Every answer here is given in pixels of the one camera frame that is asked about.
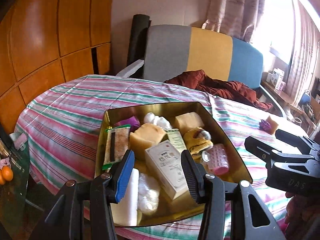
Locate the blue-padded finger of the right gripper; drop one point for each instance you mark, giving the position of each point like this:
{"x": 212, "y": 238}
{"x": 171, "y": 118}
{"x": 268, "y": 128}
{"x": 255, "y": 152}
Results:
{"x": 303, "y": 143}

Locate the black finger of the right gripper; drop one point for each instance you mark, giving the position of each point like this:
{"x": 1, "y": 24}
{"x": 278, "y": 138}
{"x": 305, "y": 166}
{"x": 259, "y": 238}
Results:
{"x": 262, "y": 152}

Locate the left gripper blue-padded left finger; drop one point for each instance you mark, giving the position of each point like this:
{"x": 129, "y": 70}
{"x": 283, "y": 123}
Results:
{"x": 122, "y": 174}

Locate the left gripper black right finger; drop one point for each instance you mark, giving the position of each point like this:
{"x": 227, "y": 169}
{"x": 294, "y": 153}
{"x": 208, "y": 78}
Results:
{"x": 193, "y": 173}

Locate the green snack bar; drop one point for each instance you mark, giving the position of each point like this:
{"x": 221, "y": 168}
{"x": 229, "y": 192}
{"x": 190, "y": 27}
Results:
{"x": 117, "y": 143}

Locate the white cardboard box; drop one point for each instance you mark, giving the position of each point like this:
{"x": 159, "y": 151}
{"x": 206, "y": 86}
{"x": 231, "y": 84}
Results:
{"x": 164, "y": 161}

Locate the yellow plush toy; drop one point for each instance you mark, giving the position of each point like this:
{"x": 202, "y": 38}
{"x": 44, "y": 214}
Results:
{"x": 197, "y": 140}

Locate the white foam block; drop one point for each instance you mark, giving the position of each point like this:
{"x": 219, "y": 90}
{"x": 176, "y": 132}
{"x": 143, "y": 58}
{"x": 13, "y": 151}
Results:
{"x": 125, "y": 212}

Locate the person's right hand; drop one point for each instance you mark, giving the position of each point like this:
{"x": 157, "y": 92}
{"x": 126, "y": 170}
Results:
{"x": 302, "y": 217}

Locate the pink clear pill organizer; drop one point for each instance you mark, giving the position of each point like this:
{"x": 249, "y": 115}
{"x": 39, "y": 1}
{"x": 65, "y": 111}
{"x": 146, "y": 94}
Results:
{"x": 216, "y": 159}

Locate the purple wrapper on bed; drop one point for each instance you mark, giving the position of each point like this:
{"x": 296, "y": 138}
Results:
{"x": 264, "y": 125}

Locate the orange sponge on bed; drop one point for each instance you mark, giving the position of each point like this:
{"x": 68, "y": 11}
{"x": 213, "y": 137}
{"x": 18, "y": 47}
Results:
{"x": 272, "y": 125}

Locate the wooden side shelf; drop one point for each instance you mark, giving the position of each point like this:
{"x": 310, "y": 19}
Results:
{"x": 287, "y": 103}

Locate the white plastic wad front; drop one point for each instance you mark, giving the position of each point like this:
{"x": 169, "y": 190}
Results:
{"x": 148, "y": 194}

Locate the gold metal tray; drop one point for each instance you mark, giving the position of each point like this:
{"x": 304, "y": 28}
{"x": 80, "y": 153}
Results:
{"x": 183, "y": 206}

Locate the tan sponge in tray left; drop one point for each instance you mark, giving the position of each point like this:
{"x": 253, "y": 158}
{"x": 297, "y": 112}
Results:
{"x": 146, "y": 136}

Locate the tan sponge in tray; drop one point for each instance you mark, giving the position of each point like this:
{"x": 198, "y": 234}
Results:
{"x": 146, "y": 136}
{"x": 188, "y": 121}

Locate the green white medicine box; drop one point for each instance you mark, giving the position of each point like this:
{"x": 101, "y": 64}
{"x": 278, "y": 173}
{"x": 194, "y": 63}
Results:
{"x": 175, "y": 137}

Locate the purple wrapper in tray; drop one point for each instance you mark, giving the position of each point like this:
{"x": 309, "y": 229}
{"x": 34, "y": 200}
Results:
{"x": 132, "y": 122}

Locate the tan sponge in tray right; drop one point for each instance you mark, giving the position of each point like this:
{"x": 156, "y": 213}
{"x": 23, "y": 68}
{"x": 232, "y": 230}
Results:
{"x": 188, "y": 121}

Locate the white plastic wad in tray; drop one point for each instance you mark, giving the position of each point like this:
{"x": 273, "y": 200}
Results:
{"x": 160, "y": 121}

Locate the rust red jacket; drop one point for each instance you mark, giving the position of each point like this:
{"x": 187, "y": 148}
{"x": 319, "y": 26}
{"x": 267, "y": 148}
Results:
{"x": 231, "y": 90}

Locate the white boxes on shelf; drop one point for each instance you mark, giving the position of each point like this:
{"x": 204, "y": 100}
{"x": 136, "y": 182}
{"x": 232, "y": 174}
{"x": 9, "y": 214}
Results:
{"x": 275, "y": 78}

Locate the striped bed sheet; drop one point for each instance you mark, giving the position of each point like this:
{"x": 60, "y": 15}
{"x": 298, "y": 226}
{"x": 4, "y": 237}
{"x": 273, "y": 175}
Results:
{"x": 63, "y": 124}

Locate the glass bedside table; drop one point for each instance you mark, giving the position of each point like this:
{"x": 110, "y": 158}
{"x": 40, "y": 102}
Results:
{"x": 13, "y": 193}

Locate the orange fruits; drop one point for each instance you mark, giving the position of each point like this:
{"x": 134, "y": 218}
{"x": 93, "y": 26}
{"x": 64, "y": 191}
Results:
{"x": 6, "y": 175}

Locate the tricolour fabric chair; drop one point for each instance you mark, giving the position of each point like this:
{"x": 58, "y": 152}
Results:
{"x": 171, "y": 50}

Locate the beige patterned curtain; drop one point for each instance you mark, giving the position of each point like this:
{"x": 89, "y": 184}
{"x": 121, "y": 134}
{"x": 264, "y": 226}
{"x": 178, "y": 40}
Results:
{"x": 235, "y": 18}

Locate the dark rolled mat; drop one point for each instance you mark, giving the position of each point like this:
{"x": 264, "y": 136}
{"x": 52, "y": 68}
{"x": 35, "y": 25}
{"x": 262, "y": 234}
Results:
{"x": 138, "y": 36}

